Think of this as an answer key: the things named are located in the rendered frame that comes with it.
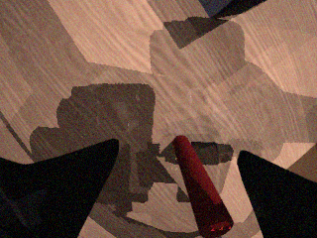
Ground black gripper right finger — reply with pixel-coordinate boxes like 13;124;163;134
237;150;317;238

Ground dark red peg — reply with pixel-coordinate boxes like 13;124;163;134
171;136;234;238

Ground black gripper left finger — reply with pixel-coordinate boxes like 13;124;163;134
0;138;119;238

